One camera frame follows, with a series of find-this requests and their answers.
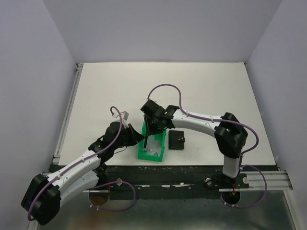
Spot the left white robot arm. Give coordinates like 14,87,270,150
21,121,144,225

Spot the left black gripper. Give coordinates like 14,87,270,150
113,123,144,150

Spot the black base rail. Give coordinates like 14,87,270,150
79,164,260,201

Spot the green plastic bin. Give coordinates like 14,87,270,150
138,123,166,162

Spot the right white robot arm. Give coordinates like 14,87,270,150
141,100,248,188

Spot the black leather card holder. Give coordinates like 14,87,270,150
168,130,185,150

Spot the aluminium frame rail left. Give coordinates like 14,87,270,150
52,63,84,165

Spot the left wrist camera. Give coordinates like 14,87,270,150
112,111,129,122

